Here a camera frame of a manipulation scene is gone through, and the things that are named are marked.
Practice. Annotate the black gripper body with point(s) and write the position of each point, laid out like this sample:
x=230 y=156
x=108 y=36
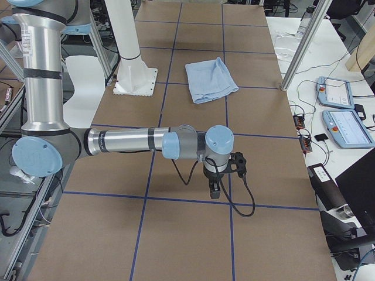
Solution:
x=212 y=177

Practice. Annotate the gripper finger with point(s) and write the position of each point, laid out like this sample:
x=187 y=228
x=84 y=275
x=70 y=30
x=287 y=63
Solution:
x=215 y=190

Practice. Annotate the light blue button shirt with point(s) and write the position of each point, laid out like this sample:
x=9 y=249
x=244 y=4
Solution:
x=209 y=80

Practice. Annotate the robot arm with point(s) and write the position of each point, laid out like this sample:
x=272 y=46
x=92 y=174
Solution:
x=62 y=97

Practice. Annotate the lower blue teach pendant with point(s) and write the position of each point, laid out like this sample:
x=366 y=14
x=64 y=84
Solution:
x=346 y=129

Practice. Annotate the blue teach pendant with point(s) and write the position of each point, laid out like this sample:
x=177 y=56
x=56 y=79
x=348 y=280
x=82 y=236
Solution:
x=334 y=92
x=346 y=129

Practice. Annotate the upper blue teach pendant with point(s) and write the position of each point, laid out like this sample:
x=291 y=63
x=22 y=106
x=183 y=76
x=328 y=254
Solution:
x=334 y=92

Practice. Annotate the black monitor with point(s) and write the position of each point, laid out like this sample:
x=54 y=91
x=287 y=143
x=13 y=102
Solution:
x=356 y=184

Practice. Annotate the clear water bottle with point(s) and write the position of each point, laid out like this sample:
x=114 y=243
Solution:
x=305 y=21

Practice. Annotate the white plastic chair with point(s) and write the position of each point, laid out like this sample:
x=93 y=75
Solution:
x=88 y=80

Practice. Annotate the white power strip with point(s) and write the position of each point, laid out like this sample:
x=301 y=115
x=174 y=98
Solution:
x=27 y=179

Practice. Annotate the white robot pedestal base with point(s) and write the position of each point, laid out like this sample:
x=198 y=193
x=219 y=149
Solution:
x=134 y=77

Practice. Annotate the aluminium frame post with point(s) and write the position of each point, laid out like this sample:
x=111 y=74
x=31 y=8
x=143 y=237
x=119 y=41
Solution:
x=306 y=40

